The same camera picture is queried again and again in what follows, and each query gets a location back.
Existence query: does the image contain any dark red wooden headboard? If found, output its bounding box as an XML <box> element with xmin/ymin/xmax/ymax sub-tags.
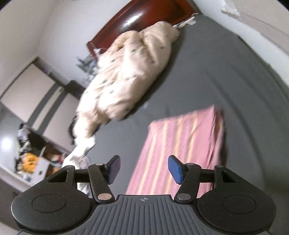
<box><xmin>87</xmin><ymin>0</ymin><xmax>199</xmax><ymax>53</ymax></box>

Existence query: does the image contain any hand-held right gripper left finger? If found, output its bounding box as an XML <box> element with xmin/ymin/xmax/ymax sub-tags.
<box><xmin>47</xmin><ymin>155</ymin><xmax>121</xmax><ymax>203</ymax></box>

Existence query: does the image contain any stone windowsill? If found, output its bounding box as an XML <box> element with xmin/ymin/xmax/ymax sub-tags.
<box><xmin>221</xmin><ymin>0</ymin><xmax>289</xmax><ymax>59</ymax></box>

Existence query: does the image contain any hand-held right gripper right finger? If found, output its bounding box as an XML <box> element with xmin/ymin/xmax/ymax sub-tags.
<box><xmin>168</xmin><ymin>155</ymin><xmax>242</xmax><ymax>204</ymax></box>

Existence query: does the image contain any pink striped knit sweater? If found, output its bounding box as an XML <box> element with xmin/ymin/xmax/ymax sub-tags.
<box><xmin>125</xmin><ymin>104</ymin><xmax>225</xmax><ymax>198</ymax></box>

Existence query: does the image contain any crumpled white garment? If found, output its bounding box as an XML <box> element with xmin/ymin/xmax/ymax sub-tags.
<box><xmin>62</xmin><ymin>136</ymin><xmax>97</xmax><ymax>195</ymax></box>

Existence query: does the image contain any wire storage rack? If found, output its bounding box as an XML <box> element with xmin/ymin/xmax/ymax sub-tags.
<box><xmin>76</xmin><ymin>55</ymin><xmax>100</xmax><ymax>81</ymax></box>

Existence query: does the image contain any yellow soft item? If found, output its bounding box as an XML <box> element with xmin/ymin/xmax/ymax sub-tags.
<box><xmin>21</xmin><ymin>152</ymin><xmax>39</xmax><ymax>173</ymax></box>

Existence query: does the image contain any beige spotted duvet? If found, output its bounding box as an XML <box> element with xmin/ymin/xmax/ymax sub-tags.
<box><xmin>72</xmin><ymin>21</ymin><xmax>181</xmax><ymax>141</ymax></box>

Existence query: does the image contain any black hanging bag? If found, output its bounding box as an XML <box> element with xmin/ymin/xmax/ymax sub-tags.
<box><xmin>65</xmin><ymin>80</ymin><xmax>85</xmax><ymax>100</ymax></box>

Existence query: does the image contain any beige wardrobe with grey stripes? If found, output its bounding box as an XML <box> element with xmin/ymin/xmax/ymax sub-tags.
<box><xmin>0</xmin><ymin>56</ymin><xmax>82</xmax><ymax>154</ymax></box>

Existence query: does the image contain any dark clothes pile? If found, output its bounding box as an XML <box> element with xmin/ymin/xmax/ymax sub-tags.
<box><xmin>68</xmin><ymin>115</ymin><xmax>79</xmax><ymax>145</ymax></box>

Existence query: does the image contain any bed with grey sheet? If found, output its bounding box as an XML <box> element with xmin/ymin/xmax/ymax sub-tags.
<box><xmin>74</xmin><ymin>14</ymin><xmax>289</xmax><ymax>204</ymax></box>

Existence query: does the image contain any white cord bundle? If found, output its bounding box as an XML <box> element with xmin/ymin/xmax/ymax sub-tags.
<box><xmin>173</xmin><ymin>13</ymin><xmax>199</xmax><ymax>29</ymax></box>

